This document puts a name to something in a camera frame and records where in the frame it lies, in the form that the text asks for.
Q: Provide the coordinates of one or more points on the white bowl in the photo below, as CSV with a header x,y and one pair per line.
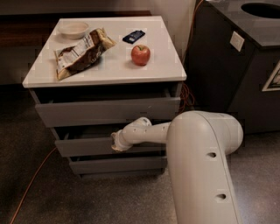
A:
x,y
74,30

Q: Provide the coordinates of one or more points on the black trash bin cabinet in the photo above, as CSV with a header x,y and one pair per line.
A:
x,y
225,80

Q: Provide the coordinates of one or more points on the white label on bin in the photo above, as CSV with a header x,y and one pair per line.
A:
x,y
237,41

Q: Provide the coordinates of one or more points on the grey drawer cabinet white top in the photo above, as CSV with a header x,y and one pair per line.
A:
x,y
114,76

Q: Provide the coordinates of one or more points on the grey bottom drawer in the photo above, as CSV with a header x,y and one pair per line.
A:
x,y
119,162

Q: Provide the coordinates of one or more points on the red apple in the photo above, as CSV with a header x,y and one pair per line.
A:
x,y
140,55

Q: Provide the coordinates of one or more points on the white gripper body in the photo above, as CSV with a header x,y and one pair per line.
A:
x,y
126,139

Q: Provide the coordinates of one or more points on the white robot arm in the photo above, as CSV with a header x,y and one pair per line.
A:
x,y
197,145

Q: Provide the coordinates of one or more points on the grey top drawer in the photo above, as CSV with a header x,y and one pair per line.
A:
x,y
106,112

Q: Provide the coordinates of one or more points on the grey drawer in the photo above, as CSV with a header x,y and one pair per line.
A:
x,y
119,162
106,112
97,140

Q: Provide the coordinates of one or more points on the dark wooden bench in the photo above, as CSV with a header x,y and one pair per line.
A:
x,y
35,29

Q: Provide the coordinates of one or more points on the framed sign on bin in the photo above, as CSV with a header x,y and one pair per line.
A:
x,y
273,82

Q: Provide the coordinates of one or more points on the brown white snack bag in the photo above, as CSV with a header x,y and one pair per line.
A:
x,y
74,59

